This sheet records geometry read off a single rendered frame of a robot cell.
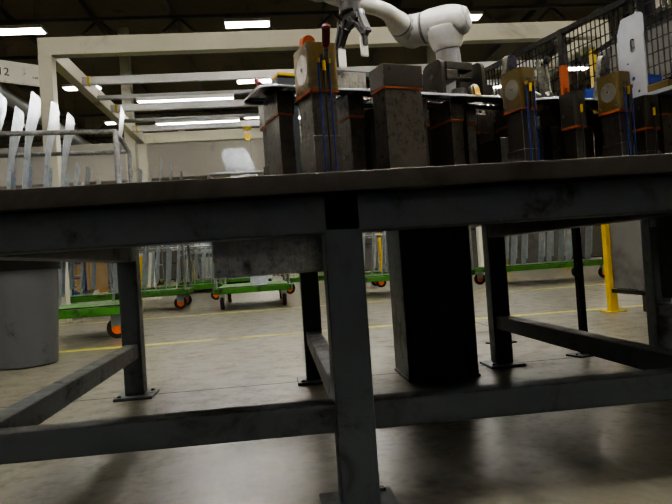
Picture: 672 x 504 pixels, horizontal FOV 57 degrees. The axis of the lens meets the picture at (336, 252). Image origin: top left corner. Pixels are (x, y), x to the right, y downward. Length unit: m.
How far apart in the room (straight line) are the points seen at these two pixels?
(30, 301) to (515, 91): 3.21
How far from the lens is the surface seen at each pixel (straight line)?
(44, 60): 8.68
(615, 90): 2.15
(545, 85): 2.50
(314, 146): 1.53
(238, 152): 8.55
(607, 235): 5.12
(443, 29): 2.73
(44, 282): 4.28
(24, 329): 4.25
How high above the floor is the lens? 0.52
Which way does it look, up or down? 1 degrees up
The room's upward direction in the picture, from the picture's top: 4 degrees counter-clockwise
